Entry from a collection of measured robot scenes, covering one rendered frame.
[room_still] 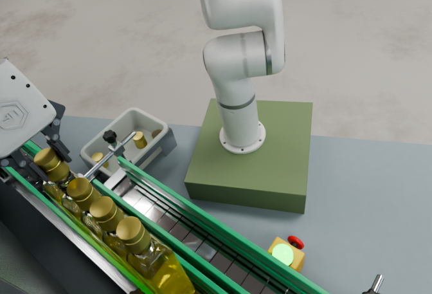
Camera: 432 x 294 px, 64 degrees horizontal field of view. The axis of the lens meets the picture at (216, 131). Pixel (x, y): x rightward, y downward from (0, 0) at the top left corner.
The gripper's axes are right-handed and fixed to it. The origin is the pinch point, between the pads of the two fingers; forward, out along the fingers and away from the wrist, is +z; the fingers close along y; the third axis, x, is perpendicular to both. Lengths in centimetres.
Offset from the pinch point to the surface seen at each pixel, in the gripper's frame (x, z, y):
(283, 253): -19.1, 40.0, 19.0
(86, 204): -5.5, 6.8, -0.8
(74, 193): -5.6, 4.1, -1.0
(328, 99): 47, 110, 147
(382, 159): -23, 52, 60
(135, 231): -17.1, 7.4, 0.1
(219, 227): -12.3, 26.9, 12.8
